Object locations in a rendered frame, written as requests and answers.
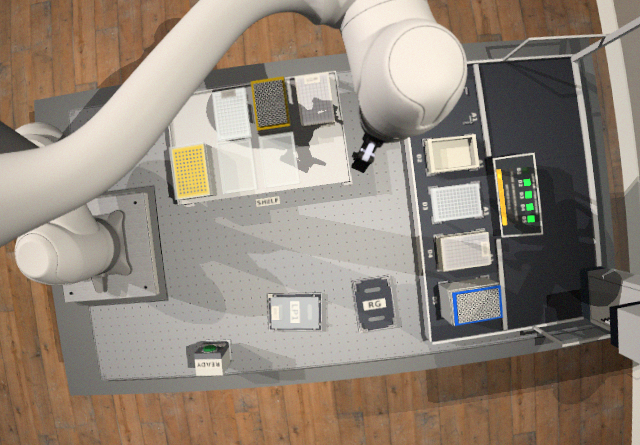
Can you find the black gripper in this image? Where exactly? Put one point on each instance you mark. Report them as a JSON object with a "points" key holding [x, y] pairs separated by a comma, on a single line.
{"points": [[364, 158]]}

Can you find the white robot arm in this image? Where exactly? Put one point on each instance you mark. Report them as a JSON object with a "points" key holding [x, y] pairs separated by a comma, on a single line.
{"points": [[407, 82]]}

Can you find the dark grey rectangular nest labelled rg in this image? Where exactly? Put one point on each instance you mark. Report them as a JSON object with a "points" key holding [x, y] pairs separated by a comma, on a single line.
{"points": [[374, 303]]}

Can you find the clear plastic lid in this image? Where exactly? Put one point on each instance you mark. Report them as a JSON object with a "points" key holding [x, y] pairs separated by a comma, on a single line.
{"points": [[279, 160], [190, 171], [237, 166]]}

